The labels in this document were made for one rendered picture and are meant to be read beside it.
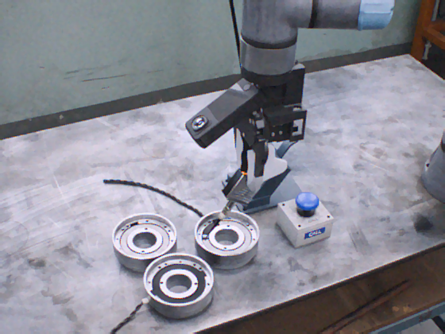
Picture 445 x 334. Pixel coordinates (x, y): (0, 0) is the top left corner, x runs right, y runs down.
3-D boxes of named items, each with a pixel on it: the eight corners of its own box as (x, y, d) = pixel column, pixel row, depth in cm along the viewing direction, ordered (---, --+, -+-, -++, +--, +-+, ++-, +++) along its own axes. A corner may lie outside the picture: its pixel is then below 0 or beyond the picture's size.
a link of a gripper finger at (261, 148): (268, 180, 88) (269, 127, 83) (258, 183, 87) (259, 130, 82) (255, 164, 91) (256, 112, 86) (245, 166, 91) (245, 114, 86)
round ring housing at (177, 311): (193, 262, 98) (193, 244, 95) (226, 306, 91) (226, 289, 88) (134, 284, 94) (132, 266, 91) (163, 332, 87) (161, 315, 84)
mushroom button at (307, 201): (299, 230, 101) (303, 207, 97) (288, 215, 103) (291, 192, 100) (320, 223, 102) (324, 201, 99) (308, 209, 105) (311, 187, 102)
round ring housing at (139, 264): (104, 242, 101) (102, 225, 98) (160, 223, 105) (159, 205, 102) (129, 285, 94) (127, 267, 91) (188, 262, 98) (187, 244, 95)
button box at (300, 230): (295, 249, 100) (298, 228, 97) (276, 222, 105) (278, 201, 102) (335, 235, 103) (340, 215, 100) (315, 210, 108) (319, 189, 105)
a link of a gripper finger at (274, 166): (289, 196, 93) (292, 144, 88) (253, 204, 91) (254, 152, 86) (280, 184, 95) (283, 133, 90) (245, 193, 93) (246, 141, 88)
